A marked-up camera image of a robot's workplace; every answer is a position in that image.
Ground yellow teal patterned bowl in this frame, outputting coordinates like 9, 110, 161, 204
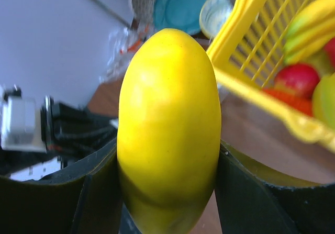
199, 0, 233, 39

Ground red apple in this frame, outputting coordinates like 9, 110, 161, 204
274, 63, 320, 99

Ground yellow banana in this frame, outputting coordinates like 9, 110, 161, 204
283, 0, 334, 64

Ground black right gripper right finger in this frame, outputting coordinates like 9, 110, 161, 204
215, 142, 334, 233

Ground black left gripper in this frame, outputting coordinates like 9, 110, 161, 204
41, 96, 118, 155

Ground yellow plastic basket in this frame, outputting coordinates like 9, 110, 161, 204
207, 0, 334, 151

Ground spare clear plastic bags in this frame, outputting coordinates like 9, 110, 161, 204
99, 23, 154, 83

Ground teal scalloped plate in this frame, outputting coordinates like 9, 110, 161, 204
153, 0, 207, 35

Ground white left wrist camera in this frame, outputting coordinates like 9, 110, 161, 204
1, 86, 47, 153

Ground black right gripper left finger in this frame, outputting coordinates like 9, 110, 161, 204
1, 139, 122, 233

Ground yellow lemon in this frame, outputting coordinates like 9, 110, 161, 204
117, 29, 221, 233

